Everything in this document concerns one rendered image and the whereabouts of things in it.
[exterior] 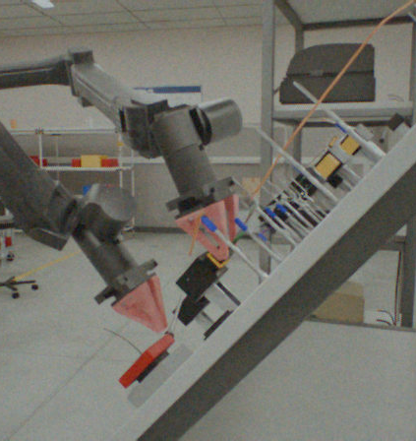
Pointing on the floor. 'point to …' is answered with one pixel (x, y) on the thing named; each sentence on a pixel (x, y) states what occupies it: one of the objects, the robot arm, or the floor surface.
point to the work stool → (5, 257)
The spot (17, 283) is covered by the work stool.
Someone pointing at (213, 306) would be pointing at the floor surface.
